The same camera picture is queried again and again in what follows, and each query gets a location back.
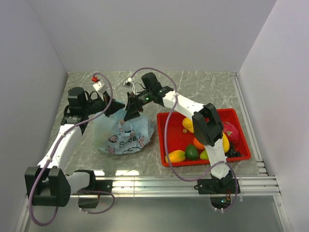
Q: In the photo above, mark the black grape bunch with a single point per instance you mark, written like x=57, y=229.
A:
x=232, y=152

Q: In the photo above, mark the green pear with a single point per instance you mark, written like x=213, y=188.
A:
x=204, y=155

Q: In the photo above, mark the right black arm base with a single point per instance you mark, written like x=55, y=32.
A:
x=221, y=198

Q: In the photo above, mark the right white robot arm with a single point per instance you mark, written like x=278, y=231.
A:
x=207, y=125

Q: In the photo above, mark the orange fruit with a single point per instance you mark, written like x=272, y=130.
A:
x=197, y=144

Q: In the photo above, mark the pink dragon fruit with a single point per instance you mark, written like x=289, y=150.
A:
x=231, y=132

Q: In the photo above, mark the dark green avocado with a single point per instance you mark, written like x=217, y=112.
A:
x=191, y=152

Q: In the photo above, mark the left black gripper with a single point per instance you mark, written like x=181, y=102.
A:
x=115, y=106

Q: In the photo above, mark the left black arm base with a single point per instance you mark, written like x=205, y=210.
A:
x=88, y=198

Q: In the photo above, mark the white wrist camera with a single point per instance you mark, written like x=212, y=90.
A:
x=129, y=83
x=99, y=86

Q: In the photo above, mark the yellow orange papaya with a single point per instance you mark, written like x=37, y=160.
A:
x=177, y=156

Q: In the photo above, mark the light blue plastic bag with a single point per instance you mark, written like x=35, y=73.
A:
x=115, y=136

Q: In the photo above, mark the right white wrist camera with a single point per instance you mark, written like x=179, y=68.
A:
x=129, y=83

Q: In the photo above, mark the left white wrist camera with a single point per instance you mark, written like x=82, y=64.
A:
x=99, y=86

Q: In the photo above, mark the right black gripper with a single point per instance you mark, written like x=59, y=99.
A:
x=133, y=107

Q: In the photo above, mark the yellow pear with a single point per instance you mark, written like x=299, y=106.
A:
x=188, y=124

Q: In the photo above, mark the long yellow banana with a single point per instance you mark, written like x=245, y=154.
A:
x=226, y=144

